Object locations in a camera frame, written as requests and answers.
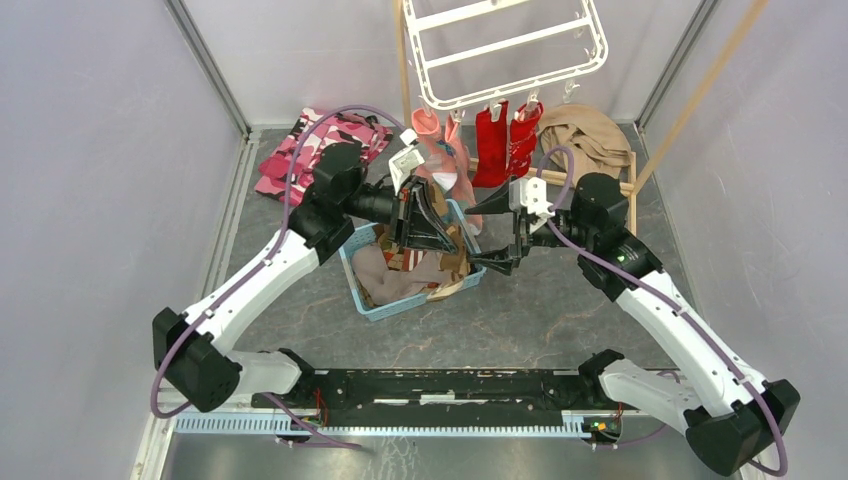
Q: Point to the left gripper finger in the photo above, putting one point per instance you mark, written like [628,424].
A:
[437,241]
[426,214]

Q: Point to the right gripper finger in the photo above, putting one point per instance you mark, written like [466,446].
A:
[500,201]
[503,261]

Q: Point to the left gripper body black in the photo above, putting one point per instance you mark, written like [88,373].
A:
[383,206]

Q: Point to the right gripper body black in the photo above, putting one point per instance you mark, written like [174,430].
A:
[547,235]

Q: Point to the red sock white trim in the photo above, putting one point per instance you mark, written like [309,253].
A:
[491,142]

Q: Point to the brown striped sock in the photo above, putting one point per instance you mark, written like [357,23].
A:
[463,274]

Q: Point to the red sock white stars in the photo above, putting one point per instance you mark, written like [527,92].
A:
[523,138]

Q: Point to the white clip hanger frame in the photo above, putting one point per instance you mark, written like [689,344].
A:
[469,53]

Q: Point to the pink sock green patches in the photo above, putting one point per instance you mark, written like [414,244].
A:
[439,164]

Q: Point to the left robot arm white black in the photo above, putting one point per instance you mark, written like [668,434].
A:
[193,350]

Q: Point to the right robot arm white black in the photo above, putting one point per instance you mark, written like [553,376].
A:
[727,411]

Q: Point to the brown beige socks pile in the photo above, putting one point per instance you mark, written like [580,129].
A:
[389,272]

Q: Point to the pink camouflage cloth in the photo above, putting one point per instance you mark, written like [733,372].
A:
[289,169]

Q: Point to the blue plastic basket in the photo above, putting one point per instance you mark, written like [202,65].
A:
[365,235]

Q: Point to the beige cloth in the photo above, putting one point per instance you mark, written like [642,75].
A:
[597,144]

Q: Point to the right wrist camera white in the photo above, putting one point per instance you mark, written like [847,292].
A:
[535,208]

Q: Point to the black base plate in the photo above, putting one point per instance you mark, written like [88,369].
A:
[446,398]

